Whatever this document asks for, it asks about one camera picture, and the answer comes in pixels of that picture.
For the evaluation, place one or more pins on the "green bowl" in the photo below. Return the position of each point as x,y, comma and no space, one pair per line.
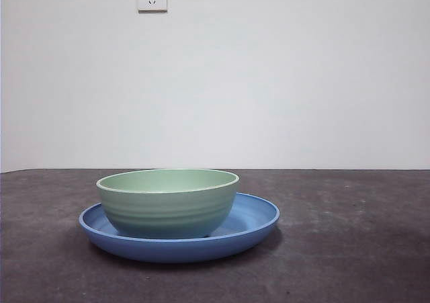
161,212

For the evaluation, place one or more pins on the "blue plate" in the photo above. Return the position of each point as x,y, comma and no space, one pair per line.
188,249

